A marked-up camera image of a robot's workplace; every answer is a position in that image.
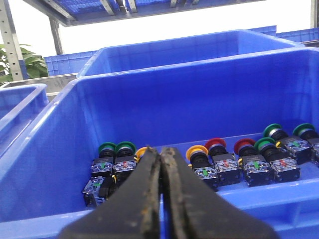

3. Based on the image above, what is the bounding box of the green push button far left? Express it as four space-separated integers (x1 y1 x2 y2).
91 142 117 177

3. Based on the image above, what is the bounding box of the green potted plant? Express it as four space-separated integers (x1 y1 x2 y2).
0 43 49 84

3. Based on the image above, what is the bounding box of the red push button centre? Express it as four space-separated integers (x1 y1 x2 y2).
205 138 241 186

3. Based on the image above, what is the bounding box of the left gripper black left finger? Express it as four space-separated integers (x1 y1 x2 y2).
58 147 160 239

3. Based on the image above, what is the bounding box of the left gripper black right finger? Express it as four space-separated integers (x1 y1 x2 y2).
160 147 278 239

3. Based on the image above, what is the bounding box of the green push button right front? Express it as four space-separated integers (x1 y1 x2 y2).
254 137 301 183

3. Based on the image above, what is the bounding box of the green push button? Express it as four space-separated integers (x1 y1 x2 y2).
91 142 117 177
254 137 301 183
113 141 137 175
293 123 319 167
263 123 312 165

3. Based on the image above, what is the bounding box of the red push button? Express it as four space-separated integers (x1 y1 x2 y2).
234 138 272 187
205 138 241 186

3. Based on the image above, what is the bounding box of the left blue plastic bin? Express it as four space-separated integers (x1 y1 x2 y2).
0 48 319 239

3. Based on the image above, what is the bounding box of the green push button far right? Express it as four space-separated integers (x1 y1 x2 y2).
293 123 319 167

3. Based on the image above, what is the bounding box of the yellow push button centre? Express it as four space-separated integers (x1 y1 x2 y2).
185 144 219 191

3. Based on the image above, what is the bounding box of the push button lying front left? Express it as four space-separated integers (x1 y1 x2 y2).
82 176 116 208

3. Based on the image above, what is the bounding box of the background blue bin right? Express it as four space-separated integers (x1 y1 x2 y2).
250 25 319 42

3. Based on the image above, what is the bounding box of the red push button right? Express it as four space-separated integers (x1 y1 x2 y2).
234 138 272 187

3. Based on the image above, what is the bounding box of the upper shelf frame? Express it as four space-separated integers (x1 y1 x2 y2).
26 0 251 27

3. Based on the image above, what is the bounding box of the small blue bin far left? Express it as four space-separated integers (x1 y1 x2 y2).
0 83 49 156

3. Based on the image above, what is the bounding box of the green push button right rear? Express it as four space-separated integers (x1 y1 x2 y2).
263 123 312 165

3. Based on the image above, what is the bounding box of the far blue bin top left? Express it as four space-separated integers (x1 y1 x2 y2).
77 30 304 78

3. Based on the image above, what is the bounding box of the yellow push button behind fingers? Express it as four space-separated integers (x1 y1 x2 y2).
135 146 148 162

